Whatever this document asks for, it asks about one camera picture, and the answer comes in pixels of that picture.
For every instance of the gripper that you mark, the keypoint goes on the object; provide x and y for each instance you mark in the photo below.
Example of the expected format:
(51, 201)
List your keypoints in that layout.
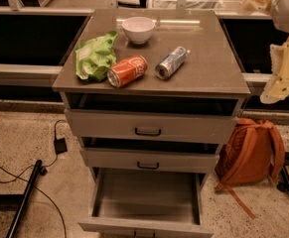
(277, 87)

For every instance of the orange coke can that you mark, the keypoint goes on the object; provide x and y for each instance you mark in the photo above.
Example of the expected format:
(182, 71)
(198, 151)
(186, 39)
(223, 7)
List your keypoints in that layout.
(126, 71)

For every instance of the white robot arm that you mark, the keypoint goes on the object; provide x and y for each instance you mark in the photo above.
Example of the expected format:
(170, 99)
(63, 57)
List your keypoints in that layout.
(279, 14)

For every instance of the silver blue soda can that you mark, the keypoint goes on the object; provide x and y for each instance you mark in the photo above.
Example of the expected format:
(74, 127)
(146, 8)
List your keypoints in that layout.
(171, 63)

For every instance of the grey drawer cabinet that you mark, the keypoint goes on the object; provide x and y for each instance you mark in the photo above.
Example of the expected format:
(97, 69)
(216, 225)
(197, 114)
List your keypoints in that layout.
(209, 81)

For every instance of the grey top drawer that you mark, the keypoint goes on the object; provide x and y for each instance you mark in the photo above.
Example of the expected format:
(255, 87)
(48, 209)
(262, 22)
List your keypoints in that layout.
(150, 126)

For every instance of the grey drawer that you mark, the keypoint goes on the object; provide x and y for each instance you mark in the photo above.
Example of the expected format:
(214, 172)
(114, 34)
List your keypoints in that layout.
(150, 126)
(147, 204)
(149, 160)

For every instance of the grey middle drawer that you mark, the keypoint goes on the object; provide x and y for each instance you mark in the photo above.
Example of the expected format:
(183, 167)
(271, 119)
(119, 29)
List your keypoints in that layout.
(149, 160)

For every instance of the grey bottom drawer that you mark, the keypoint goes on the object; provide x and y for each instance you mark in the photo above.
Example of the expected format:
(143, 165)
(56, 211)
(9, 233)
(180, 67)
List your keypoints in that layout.
(147, 204)

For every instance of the orange backpack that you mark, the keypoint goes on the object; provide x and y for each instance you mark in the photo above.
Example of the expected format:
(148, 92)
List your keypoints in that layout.
(254, 151)

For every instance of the white bowl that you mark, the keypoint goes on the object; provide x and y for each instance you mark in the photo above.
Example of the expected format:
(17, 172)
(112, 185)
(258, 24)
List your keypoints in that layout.
(138, 30)

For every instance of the black pole near backpack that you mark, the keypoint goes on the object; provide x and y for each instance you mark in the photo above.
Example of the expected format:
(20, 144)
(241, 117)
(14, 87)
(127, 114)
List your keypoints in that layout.
(283, 184)

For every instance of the green chip bag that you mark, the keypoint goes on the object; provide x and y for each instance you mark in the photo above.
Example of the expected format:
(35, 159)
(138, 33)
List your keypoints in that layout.
(93, 58)

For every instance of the black power adapter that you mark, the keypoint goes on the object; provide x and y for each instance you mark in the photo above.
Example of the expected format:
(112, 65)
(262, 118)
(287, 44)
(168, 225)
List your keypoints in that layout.
(60, 146)

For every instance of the black pole on floor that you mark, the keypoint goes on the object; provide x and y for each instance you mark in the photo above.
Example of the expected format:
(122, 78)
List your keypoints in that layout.
(24, 200)

